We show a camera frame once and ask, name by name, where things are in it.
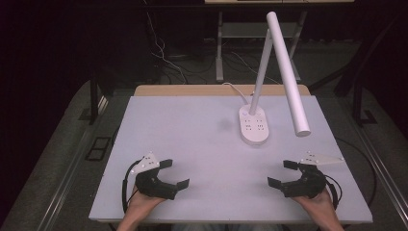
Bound person's right hand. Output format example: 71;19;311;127
293;188;337;217

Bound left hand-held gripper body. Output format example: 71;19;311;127
129;151;179;201

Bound black metal frame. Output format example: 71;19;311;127
309;13;403;127

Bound white desk lamp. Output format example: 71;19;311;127
239;11;312;146

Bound grey metal stand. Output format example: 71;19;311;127
215;10;308;83

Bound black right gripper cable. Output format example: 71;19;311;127
323;174;344;211

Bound person's left hand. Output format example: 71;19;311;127
126;189;167;217

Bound white table mat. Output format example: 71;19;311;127
89;94;374;225

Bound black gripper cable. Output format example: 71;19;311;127
120;159;142;215
323;174;344;211

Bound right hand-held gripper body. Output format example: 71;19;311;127
280;151;345;199

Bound white floor cables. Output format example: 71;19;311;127
142;0;189;85

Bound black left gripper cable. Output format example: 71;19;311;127
120;159;142;215

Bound white lamp power cable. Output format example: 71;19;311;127
221;82;250;106

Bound black rectangular floor frame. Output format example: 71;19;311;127
84;136;113;162

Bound black metal stand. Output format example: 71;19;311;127
78;71;112;126

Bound black floor cable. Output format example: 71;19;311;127
334;137;378;208

